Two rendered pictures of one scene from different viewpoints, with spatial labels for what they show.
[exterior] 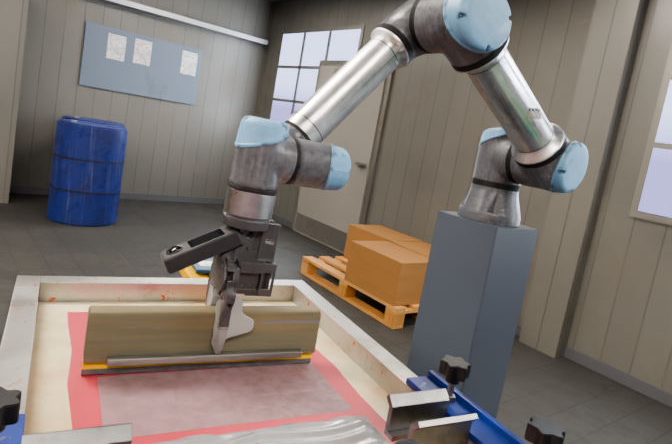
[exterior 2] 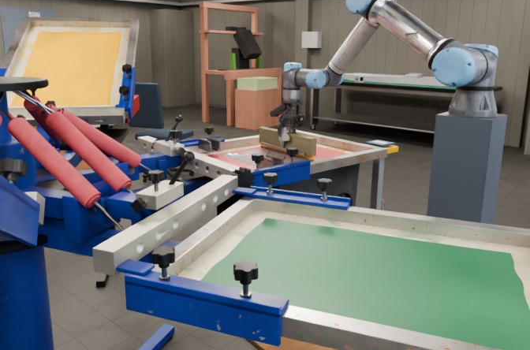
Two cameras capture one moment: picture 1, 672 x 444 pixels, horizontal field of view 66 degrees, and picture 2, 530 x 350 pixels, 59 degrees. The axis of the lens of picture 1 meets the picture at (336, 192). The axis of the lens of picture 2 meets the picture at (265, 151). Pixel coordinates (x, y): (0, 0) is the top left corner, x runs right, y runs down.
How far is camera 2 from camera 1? 1.84 m
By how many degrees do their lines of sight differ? 78
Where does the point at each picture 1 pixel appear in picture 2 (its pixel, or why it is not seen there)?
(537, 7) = not seen: outside the picture
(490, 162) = not seen: hidden behind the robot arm
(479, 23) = (351, 1)
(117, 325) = (263, 132)
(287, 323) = (301, 141)
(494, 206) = (456, 102)
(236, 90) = not seen: outside the picture
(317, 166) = (301, 78)
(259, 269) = (288, 117)
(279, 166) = (289, 79)
